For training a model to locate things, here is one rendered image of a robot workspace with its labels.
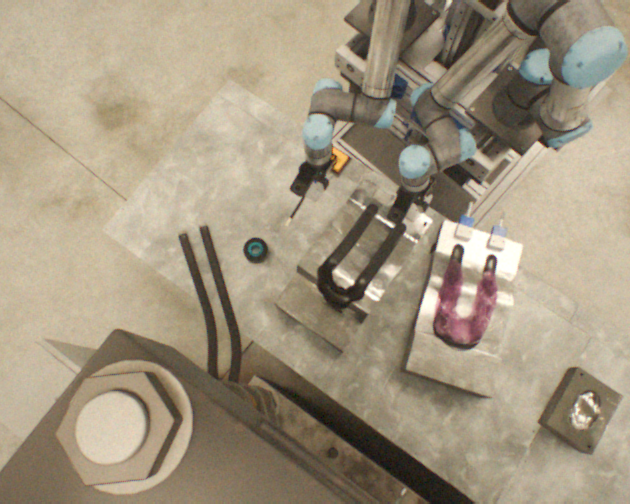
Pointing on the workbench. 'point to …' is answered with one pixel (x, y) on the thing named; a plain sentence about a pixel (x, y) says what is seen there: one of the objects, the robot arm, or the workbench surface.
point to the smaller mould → (580, 410)
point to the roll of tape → (256, 247)
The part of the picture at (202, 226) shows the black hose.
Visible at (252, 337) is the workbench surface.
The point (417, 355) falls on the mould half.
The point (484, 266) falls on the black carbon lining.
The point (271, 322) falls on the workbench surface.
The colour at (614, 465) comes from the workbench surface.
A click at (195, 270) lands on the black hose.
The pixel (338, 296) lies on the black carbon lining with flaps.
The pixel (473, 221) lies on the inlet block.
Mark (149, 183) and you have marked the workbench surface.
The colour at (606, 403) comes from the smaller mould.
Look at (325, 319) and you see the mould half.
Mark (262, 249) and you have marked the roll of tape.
